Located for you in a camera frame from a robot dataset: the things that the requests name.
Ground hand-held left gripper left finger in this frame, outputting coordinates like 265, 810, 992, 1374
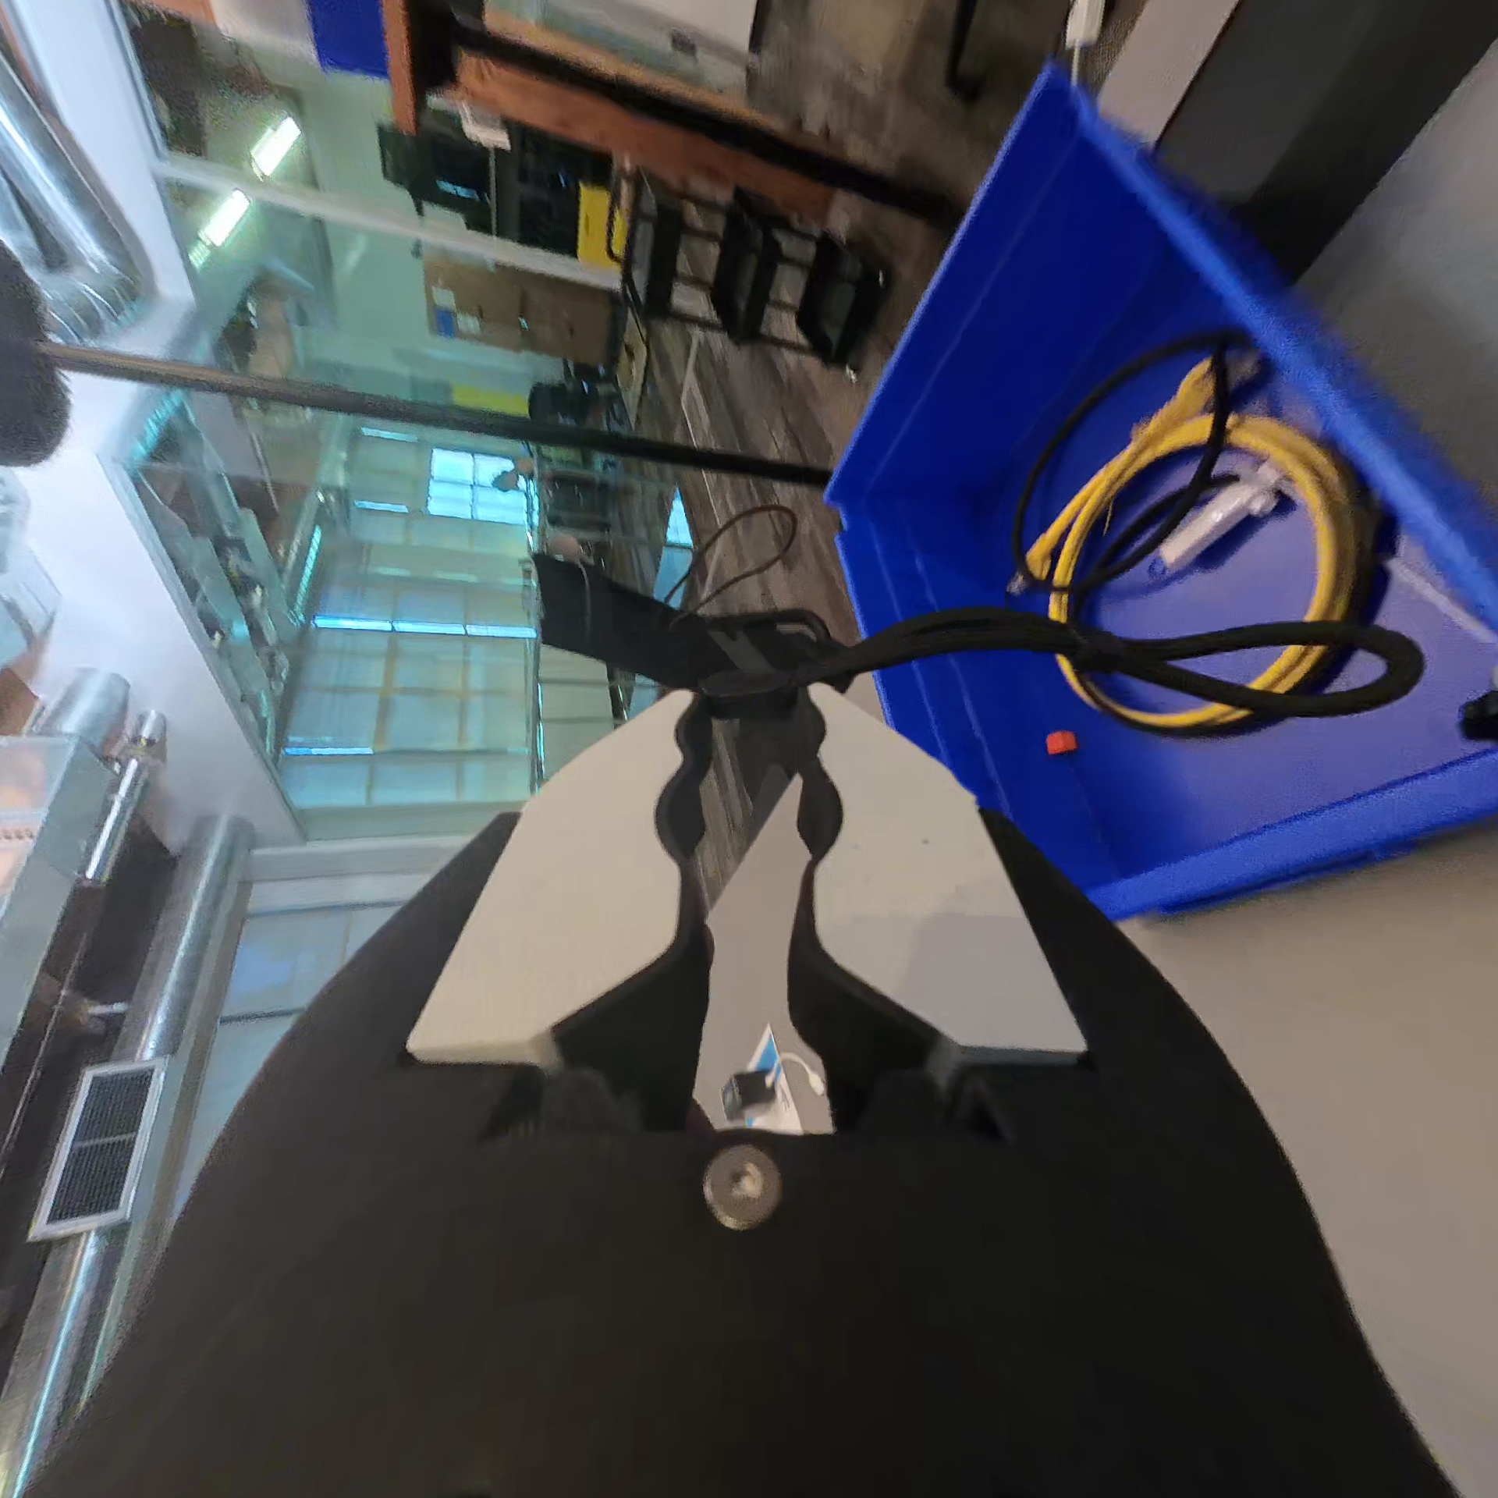
411, 692, 714, 1060

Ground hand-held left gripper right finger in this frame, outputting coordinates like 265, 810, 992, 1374
793, 692, 1090, 1069

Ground thick black cable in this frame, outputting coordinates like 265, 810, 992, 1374
536, 505, 1431, 732

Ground blue plastic bin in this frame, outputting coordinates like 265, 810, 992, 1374
828, 67, 1498, 919

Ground black shelf rack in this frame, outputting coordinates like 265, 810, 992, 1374
614, 177, 892, 371

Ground silver ventilation duct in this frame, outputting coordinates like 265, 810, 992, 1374
0, 668, 259, 1498

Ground thin black cable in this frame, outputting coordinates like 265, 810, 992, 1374
1012, 341, 1244, 587

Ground yellow cable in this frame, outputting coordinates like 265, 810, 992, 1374
1042, 352, 1383, 728

